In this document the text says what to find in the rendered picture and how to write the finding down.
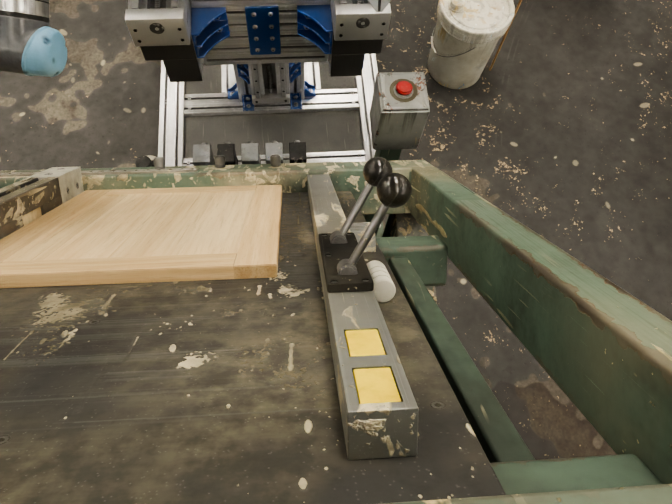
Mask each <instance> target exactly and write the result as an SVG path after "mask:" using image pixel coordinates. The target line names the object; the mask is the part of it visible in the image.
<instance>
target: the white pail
mask: <svg viewBox="0 0 672 504"><path fill-rule="evenodd" d="M521 2H522V0H520V1H519V3H518V5H517V7H516V10H515V6H514V2H513V0H439V2H438V7H437V17H438V20H437V24H436V26H435V28H436V29H435V28H434V30H435V33H434V31H433V33H434V37H433V33H432V36H431V50H430V54H429V59H428V70H429V73H430V75H431V76H432V78H433V79H434V80H435V81H436V82H437V83H439V84H440V85H442V86H444V87H447V88H450V89H465V88H468V87H470V86H472V85H474V84H475V83H476V82H477V81H478V79H479V78H480V76H481V74H482V72H483V70H484V68H485V66H486V64H487V62H488V60H489V58H490V56H491V54H492V52H493V50H494V48H495V46H496V44H497V42H498V40H499V39H500V38H501V37H502V36H503V35H504V37H503V39H502V41H501V43H500V46H499V48H498V50H497V52H496V55H495V57H494V59H493V62H492V64H491V66H490V68H489V70H491V69H492V67H493V65H494V62H495V60H496V58H497V56H498V53H499V51H500V49H501V47H502V44H503V42H504V40H505V38H506V36H507V33H508V31H509V29H510V27H511V24H512V22H513V20H514V18H515V15H516V13H517V11H518V9H519V7H520V4H521ZM514 11H515V12H514Z"/></svg>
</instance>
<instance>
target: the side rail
mask: <svg viewBox="0 0 672 504"><path fill-rule="evenodd" d="M411 187H412V193H411V209H410V213H411V214H412V216H413V217H414V218H415V219H416V220H417V221H418V223H419V224H420V225H421V226H422V227H423V228H424V230H425V231H426V232H427V233H428V234H429V235H430V236H434V235H437V236H438V237H439V238H440V239H441V240H442V241H443V242H444V243H445V244H446V245H447V248H448V258H449V259H450V260H451V261H452V262H453V263H454V265H455V266H456V267H457V268H458V269H459V270H460V272H461V273H462V274H463V275H464V276H465V277H466V279H467V280H468V281H469V282H470V283H471V284H472V286H473V287H474V288H475V289H476V290H477V291H478V293H479V294H480V295H481V296H482V297H483V298H484V300H485V301H486V302H487V303H488V304H489V305H490V307H491V308H492V309H493V310H494V311H495V312H496V314H497V315H498V316H499V317H500V318H501V319H502V321H503V322H504V323H505V324H506V325H507V327H508V328H509V329H510V330H511V331H512V332H513V334H514V335H515V336H516V337H517V338H518V339H519V341H520V342H521V343H522V344H523V345H524V346H525V348H526V349H527V350H528V351H529V352H530V353H531V355H532V356H533V357H534V358H535V359H536V360H537V362H538V363H539V364H540V365H541V366H542V367H543V369H544V370H545V371H546V372H547V373H548V374H549V376H550V377H551V378H552V379H553V380H554V381H555V383H556V384H557V385H558V386H559V387H560V388H561V390H562V391H563V392H564V393H565V394H566V395H567V397H568V398H569V399H570V400H571V401H572V402H573V404H574V405H575V406H576V407H577V408H578V409H579V411H580V412H581V413H582V414H583V415H584V416H585V418H586V419H587V420H588V421H589V422H590V423H591V425H592V426H593V427H594V428H595V429H596V430H597V432H598V433H599V434H600V435H601V436H602V438H603V439H604V440H605V441H606V442H607V443H608V445H609V446H610V447H611V448H612V449H613V450H614V452H615V453H616V454H617V455H620V454H634V455H636V456H637V457H638V458H639V459H640V460H641V461H642V462H643V463H644V464H645V465H646V466H647V467H648V469H649V470H650V471H651V472H652V473H653V474H654V475H655V476H656V477H657V479H658V480H659V481H660V482H661V483H662V484H672V321H671V320H670V319H668V318H666V317H665V316H663V315H662V314H660V313H659V312H657V311H656V310H654V309H653V308H651V307H650V306H648V305H646V304H645V303H643V302H642V301H640V300H639V299H637V298H636V297H634V296H633V295H631V294H630V293H628V292H627V291H625V290H623V289H622V288H620V287H619V286H617V285H616V284H614V283H613V282H611V281H610V280H608V279H607V278H605V277H604V276H602V275H600V274H599V273H597V272H596V271H594V270H593V269H591V268H590V267H588V266H587V265H585V264H584V263H582V262H580V261H579V260H577V259H576V258H574V257H573V256H571V255H570V254H568V253H567V252H565V251H564V250H562V249H561V248H559V247H557V246H556V245H554V244H553V243H551V242H550V241H548V240H547V239H545V238H544V237H542V236H541V235H539V234H537V233H536V232H534V231H533V230H531V229H530V228H528V227H527V226H525V225H524V224H522V223H521V222H519V221H518V220H516V219H514V218H513V217H511V216H510V215H508V214H507V213H505V212H504V211H502V210H501V209H499V208H498V207H496V206H494V205H493V204H491V203H490V202H488V201H487V200H485V199H484V198H482V197H481V196H479V195H478V194H476V193H475V192H473V191H471V190H470V189H468V188H467V187H465V186H464V185H462V184H461V183H459V182H458V181H456V180H455V179H453V178H451V177H450V176H448V175H447V174H445V173H444V172H442V171H441V170H439V169H438V168H436V167H427V168H412V171H411Z"/></svg>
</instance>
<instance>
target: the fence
mask: <svg viewBox="0 0 672 504"><path fill-rule="evenodd" d="M307 182H308V196H309V203H310V210H311V216H312V223H313V230H314V236H315V243H316V250H317V257H318V263H319V270H320V277H321V283H322V290H323V297H324V303H325V310H326V317H327V323H328V330H329V337H330V344H331V350H332V357H333V364H334V370H335V377H336V384H337V390H338V397H339V404H340V410H341V417H342V424H343V430H344V437H345V444H346V451H347V457H348V460H358V459H374V458H390V457H406V456H416V455H417V440H418V411H419V409H418V406H417V403H416V401H415V398H414V396H413V393H412V390H411V388H410V385H409V382H408V380H407V377H406V375H405V372H404V369H403V367H402V364H401V362H400V359H399V356H398V354H397V351H396V348H395V346H394V343H393V341H392V338H391V335H390V333H389V330H388V328H387V325H386V322H385V320H384V317H383V314H382V312H381V309H380V307H379V304H378V301H377V299H376V296H375V294H374V291H359V292H335V293H329V292H328V291H327V286H326V280H325V275H324V269H323V263H322V257H321V251H320V245H319V236H318V235H319V234H321V233H333V232H334V231H340V230H341V228H342V226H343V224H344V223H345V221H346V218H345V215H344V212H343V210H342V207H341V205H340V202H339V199H338V197H337V194H336V191H335V189H334V186H333V184H332V181H331V178H330V176H329V174H320V175H307ZM374 329H376V330H377V331H378V334H379V337H380V340H381V343H382V346H383V348H384V351H385V354H386V355H370V356H350V357H349V352H348V348H347V343H346V338H345V331H353V330H374ZM369 368H390V369H391V372H392V375H393V378H394V381H395V384H396V387H397V390H398V393H399V396H400V399H401V402H385V403H367V404H359V400H358V396H357V391H356V386H355V381H354V376H353V370H354V369H369Z"/></svg>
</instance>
